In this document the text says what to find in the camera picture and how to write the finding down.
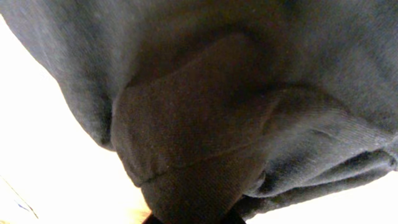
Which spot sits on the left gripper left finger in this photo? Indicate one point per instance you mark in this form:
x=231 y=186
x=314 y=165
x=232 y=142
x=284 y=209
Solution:
x=152 y=219

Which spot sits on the black t-shirt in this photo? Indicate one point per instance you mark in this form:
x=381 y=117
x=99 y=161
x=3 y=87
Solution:
x=226 y=104

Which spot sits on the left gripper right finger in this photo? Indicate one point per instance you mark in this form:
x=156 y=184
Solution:
x=233 y=217

